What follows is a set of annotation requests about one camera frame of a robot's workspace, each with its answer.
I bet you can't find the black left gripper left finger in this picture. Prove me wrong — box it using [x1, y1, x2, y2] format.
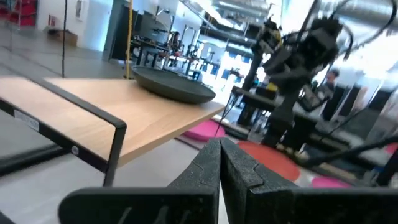
[58, 139, 221, 224]

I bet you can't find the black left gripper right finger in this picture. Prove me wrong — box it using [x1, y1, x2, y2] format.
[220, 138, 398, 224]

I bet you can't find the red plate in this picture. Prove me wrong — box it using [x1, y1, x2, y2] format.
[236, 140, 301, 182]

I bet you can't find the pink plate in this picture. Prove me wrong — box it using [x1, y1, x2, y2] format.
[183, 119, 226, 142]
[310, 175, 352, 189]

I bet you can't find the person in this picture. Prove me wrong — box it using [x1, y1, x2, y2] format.
[320, 68, 342, 122]

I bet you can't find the dark grey plate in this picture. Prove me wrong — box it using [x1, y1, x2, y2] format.
[131, 65, 216, 105]

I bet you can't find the black workbench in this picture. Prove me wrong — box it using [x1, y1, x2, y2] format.
[129, 37, 171, 68]

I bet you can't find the yellow pole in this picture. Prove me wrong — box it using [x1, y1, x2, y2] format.
[124, 0, 134, 79]

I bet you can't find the thin black pole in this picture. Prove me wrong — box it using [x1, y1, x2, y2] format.
[61, 0, 68, 78]

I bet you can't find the cardboard box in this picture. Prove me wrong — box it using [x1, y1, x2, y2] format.
[46, 27, 78, 47]

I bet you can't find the red furniture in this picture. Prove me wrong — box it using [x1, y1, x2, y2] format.
[0, 0, 39, 27]

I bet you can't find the thin black cable bundle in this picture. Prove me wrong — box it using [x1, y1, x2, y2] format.
[213, 92, 241, 138]

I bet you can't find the thick black cable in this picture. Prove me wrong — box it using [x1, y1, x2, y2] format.
[298, 136, 398, 167]

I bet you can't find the wooden shelf with black frame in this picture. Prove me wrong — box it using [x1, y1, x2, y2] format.
[0, 75, 225, 187]

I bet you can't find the looping black arm cable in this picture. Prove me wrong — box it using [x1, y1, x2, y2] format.
[340, 0, 398, 62]

